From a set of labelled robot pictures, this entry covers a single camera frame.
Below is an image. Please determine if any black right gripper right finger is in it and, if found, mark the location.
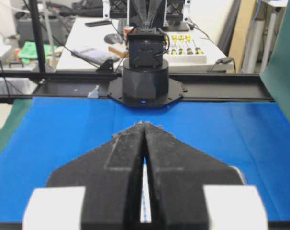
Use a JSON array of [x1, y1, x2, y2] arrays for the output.
[[144, 123, 268, 230]]

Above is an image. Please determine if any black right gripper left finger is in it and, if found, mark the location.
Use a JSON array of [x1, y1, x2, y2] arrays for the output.
[[23, 122, 145, 230]]

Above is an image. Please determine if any blue table cloth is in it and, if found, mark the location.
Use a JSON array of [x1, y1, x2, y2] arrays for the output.
[[0, 98, 290, 222]]

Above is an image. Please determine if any folded grey cloth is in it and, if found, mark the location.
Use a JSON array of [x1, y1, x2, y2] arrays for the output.
[[71, 46, 120, 65]]

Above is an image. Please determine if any screwdriver set in tray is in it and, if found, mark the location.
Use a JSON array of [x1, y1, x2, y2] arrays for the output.
[[163, 34, 207, 64]]

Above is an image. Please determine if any white desk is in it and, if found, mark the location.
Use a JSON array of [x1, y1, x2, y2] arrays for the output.
[[56, 17, 234, 73]]

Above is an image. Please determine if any green backdrop sheet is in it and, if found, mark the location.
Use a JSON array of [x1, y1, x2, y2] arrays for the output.
[[260, 0, 290, 123]]

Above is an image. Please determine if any black computer mouse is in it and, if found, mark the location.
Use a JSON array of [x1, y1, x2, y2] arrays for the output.
[[104, 33, 123, 44]]

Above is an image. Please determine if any green cloth bundle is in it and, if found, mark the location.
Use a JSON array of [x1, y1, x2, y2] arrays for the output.
[[18, 41, 52, 64]]

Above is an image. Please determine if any black vertical pole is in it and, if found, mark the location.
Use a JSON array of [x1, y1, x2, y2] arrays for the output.
[[28, 0, 46, 73]]

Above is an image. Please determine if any black aluminium frame rail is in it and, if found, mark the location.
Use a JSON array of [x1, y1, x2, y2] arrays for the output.
[[0, 69, 272, 108]]

